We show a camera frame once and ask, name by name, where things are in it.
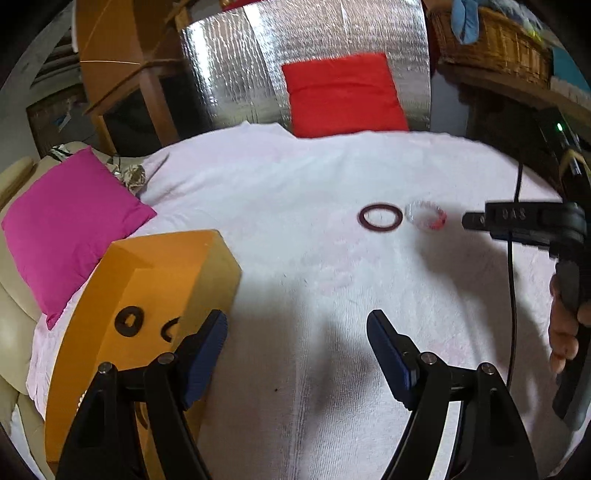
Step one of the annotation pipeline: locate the black cord hair tie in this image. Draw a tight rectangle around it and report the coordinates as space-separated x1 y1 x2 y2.
159 316 181 343

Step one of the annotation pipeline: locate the teal box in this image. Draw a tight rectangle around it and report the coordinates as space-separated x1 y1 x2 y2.
550 46 591 110

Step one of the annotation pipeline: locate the silver foil insulation panel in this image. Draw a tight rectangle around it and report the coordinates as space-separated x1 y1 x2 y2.
179 1 431 130

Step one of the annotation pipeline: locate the dark fuzzy scrunchie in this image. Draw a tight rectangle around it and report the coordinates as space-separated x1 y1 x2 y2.
114 306 144 338

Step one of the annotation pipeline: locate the blue cloth in basket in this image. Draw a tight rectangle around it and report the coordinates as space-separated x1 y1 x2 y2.
451 0 482 45

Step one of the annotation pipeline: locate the maroon bangle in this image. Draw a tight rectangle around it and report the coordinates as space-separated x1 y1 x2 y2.
358 203 404 233

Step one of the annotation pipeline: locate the clear pink bead bracelet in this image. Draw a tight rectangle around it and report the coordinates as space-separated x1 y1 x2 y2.
404 200 449 232

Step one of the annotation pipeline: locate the magenta pillow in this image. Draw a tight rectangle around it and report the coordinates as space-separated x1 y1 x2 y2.
1 147 156 329

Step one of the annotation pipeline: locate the wooden cabinet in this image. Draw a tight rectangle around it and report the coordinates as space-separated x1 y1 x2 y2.
73 0 187 158

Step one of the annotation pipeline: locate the beige sofa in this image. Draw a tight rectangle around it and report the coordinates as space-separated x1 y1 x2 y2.
0 142 150 480

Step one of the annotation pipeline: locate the orange open box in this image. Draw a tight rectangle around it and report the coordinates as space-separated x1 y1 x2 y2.
45 230 242 469

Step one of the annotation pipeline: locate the right hand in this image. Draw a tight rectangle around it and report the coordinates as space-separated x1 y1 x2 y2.
548 275 579 375

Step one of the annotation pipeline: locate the red pillow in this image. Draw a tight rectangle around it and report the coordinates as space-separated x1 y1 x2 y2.
281 52 409 138

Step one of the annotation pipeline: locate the wicker basket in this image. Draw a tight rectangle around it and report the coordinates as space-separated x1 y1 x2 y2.
428 5 552 88

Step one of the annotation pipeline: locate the patterned grey cloth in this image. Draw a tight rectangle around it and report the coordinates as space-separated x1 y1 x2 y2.
105 156 146 196

